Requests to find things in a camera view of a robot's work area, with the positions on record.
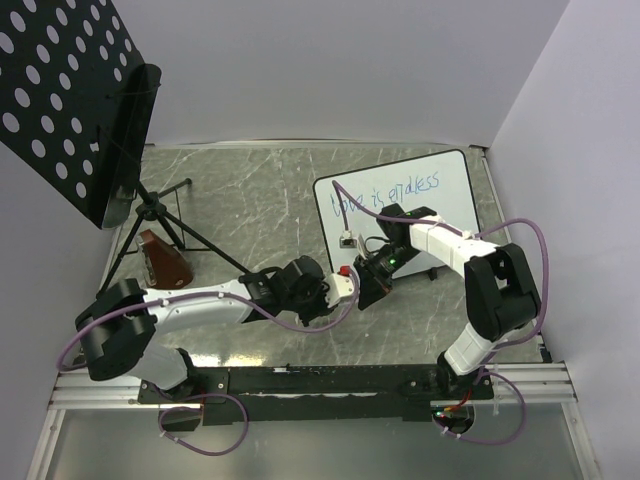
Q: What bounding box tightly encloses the brown wooden metronome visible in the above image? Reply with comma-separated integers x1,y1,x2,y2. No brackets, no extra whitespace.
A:
135,229,194,290

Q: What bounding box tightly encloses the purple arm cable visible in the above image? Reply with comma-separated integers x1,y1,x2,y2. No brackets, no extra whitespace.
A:
332,179,550,346
55,267,361,371

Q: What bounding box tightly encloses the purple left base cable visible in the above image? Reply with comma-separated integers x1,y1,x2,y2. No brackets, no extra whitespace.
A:
157,393,250,457

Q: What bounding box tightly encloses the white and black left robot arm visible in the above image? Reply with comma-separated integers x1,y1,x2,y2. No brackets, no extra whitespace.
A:
76,256,353,402

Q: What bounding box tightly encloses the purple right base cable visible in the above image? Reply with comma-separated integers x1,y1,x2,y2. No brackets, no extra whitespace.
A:
434,367,529,446

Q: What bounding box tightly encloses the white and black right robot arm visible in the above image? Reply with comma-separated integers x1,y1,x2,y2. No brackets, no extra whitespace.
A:
353,204,542,398

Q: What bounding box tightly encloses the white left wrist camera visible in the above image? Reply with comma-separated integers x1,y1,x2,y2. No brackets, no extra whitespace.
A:
324,266,357,307

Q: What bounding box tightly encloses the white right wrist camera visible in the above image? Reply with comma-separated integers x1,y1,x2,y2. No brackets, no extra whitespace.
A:
339,230,367,257

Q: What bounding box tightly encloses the aluminium rail frame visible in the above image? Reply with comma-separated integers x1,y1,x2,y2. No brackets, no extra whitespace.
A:
40,143,599,479

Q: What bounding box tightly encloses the white whiteboard with black frame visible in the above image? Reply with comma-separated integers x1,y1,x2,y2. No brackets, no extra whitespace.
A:
312,148,480,286

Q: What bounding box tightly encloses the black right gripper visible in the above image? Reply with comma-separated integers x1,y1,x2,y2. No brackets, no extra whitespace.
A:
353,243,420,311

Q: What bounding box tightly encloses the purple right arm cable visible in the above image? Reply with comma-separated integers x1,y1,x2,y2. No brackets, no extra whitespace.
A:
332,179,550,346

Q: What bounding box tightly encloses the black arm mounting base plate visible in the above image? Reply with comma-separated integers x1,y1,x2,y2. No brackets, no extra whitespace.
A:
137,363,496,426

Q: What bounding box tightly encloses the black perforated music stand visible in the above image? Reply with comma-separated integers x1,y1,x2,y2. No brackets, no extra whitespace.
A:
1,1,247,287

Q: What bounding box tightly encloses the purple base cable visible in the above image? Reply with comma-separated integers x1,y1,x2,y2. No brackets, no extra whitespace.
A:
434,367,529,446
157,393,250,457

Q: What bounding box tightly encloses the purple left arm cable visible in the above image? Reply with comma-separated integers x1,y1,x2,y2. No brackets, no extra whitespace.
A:
55,267,361,371

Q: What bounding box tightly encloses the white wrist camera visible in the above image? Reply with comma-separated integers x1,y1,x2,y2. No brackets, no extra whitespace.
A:
339,230,367,257
324,266,357,307

